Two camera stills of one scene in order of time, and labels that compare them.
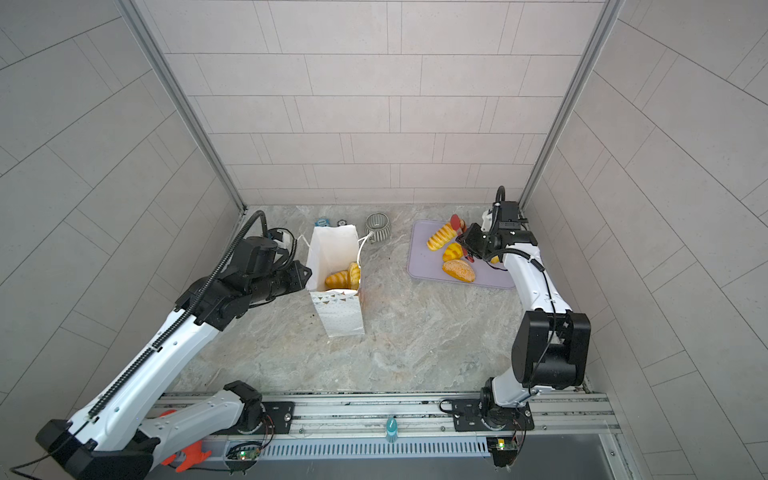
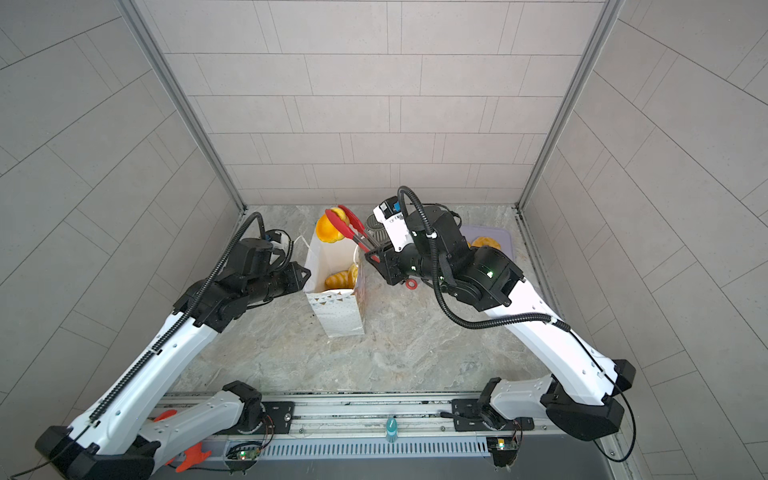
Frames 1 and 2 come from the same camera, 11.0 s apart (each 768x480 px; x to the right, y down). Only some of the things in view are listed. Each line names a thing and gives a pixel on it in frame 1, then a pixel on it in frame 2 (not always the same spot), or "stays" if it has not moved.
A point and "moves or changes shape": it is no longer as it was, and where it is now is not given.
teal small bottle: (391, 429) stays
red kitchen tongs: (459, 225) moves or changes shape
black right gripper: (469, 240) to (389, 267)
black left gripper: (298, 280) stays
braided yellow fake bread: (354, 272) stays
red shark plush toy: (190, 456) stays
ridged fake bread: (441, 236) moves or changes shape
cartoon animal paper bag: (334, 248) stays
